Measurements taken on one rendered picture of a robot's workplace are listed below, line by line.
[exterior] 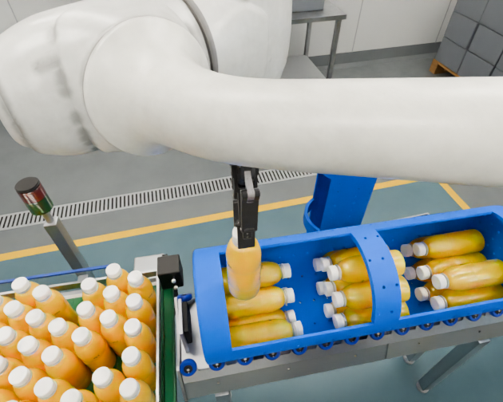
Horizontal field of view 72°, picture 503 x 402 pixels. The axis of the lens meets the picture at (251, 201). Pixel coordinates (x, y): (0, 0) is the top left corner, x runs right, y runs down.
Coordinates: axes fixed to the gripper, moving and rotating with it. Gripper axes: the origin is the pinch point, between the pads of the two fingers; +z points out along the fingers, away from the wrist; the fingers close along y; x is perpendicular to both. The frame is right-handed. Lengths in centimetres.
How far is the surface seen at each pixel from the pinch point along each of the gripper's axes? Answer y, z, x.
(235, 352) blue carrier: -8.6, 34.7, 3.5
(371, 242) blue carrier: 6.9, 21.8, -32.7
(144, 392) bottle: -11.4, 40.4, 24.9
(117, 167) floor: 203, 146, 76
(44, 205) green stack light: 39, 27, 52
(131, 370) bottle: -6.3, 39.8, 28.0
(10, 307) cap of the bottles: 14, 37, 58
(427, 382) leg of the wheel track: -2, 133, -88
